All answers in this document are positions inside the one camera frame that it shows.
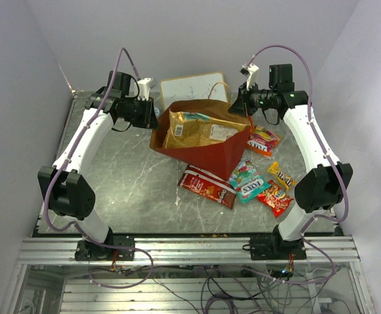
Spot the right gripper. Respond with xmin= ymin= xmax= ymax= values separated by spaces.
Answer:
xmin=228 ymin=80 xmax=276 ymax=118

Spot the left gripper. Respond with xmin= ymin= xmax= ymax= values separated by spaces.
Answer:
xmin=123 ymin=96 xmax=162 ymax=130

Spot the brown teal chips bag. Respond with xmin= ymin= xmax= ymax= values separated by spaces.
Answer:
xmin=163 ymin=111 xmax=248 ymax=148

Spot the red brown paper bag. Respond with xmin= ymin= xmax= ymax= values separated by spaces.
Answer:
xmin=150 ymin=98 xmax=252 ymax=180

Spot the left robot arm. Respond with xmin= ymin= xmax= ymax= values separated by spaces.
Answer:
xmin=38 ymin=71 xmax=158 ymax=260

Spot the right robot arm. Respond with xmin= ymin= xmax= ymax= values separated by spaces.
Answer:
xmin=229 ymin=63 xmax=353 ymax=259

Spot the orange Fox's fruits bag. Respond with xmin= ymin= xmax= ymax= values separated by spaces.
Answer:
xmin=246 ymin=126 xmax=281 ymax=159

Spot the yellow M&M's bag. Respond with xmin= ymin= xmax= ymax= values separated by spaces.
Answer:
xmin=267 ymin=161 xmax=297 ymax=191

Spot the teal Fox's candy bag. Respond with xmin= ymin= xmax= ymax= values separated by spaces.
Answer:
xmin=228 ymin=158 xmax=271 ymax=203

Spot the red Doritos bag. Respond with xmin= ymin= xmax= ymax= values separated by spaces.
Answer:
xmin=178 ymin=165 xmax=237 ymax=210

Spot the red snack mix bag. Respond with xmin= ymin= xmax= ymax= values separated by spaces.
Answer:
xmin=256 ymin=179 xmax=293 ymax=218

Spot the small whiteboard yellow frame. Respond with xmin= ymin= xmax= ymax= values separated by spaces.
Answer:
xmin=159 ymin=72 xmax=228 ymax=109

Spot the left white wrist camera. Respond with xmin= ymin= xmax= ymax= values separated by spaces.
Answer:
xmin=137 ymin=78 xmax=156 ymax=101

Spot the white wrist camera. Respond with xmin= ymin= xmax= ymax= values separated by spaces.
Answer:
xmin=240 ymin=63 xmax=259 ymax=91
xmin=137 ymin=78 xmax=156 ymax=101

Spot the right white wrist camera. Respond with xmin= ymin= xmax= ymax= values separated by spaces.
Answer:
xmin=240 ymin=63 xmax=259 ymax=91

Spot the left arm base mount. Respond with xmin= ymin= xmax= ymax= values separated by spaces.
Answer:
xmin=74 ymin=236 xmax=135 ymax=262

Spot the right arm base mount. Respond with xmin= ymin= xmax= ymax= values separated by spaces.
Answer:
xmin=242 ymin=235 xmax=306 ymax=260

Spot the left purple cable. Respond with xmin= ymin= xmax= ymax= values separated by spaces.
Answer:
xmin=43 ymin=47 xmax=155 ymax=289

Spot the aluminium rail frame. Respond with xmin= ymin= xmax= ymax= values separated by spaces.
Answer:
xmin=0 ymin=92 xmax=374 ymax=314

